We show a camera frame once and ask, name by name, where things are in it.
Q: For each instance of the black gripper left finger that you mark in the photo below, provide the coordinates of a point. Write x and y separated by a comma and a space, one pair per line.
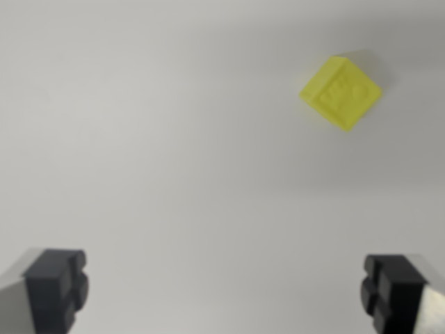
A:
45, 295

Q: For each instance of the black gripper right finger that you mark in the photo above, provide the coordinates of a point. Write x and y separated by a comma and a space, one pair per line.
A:
400, 299

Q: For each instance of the yellow cube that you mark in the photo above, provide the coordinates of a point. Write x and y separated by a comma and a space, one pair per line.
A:
342, 94

